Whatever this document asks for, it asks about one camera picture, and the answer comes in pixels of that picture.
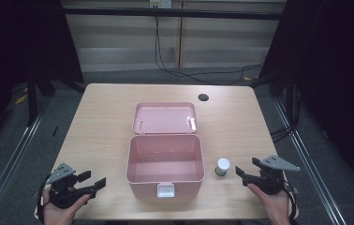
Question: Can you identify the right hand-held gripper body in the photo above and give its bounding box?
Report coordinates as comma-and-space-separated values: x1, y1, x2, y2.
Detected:
243, 155, 302, 196

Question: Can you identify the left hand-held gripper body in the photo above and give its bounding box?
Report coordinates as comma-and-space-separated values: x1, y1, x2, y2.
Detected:
45, 162, 98, 210

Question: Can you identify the white bottle with green label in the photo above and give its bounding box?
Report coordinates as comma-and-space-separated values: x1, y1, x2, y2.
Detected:
214, 157, 231, 177

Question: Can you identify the pink storage box with lid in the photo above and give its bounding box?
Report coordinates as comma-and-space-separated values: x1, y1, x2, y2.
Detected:
125, 101, 206, 200

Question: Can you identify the person's left hand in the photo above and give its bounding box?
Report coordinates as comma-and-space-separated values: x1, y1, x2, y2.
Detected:
41, 187, 92, 225

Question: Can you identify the person's right hand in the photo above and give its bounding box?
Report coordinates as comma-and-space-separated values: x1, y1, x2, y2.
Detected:
246, 182, 292, 225

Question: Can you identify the black metal stand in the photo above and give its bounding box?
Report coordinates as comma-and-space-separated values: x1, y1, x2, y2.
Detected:
25, 69, 39, 128

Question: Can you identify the yellow tape piece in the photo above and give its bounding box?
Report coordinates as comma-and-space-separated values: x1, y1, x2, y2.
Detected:
14, 93, 29, 106

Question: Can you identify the black curtain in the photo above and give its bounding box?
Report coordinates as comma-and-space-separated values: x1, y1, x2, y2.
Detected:
0, 0, 85, 154
249, 0, 354, 196

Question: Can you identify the black horizontal bar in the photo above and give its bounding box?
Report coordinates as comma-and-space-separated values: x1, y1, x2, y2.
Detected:
62, 7, 288, 22

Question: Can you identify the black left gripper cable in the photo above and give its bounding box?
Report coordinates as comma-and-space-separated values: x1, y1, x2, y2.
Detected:
37, 173, 52, 225

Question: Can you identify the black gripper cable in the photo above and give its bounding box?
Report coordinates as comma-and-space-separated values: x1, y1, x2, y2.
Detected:
282, 180, 299, 225
37, 173, 52, 225

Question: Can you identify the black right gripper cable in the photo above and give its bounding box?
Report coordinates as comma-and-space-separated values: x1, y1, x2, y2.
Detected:
282, 180, 299, 225

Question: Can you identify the black cable bundle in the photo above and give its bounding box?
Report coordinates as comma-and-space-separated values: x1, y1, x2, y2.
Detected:
269, 83, 302, 144

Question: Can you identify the metal floor rail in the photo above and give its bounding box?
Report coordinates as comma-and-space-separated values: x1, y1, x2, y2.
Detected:
272, 97, 352, 225
0, 101, 54, 225

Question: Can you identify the black floor cable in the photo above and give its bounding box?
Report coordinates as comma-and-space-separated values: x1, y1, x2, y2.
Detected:
154, 15, 264, 86

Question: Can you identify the white wall socket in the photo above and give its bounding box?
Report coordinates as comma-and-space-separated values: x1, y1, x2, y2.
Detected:
149, 0, 173, 9

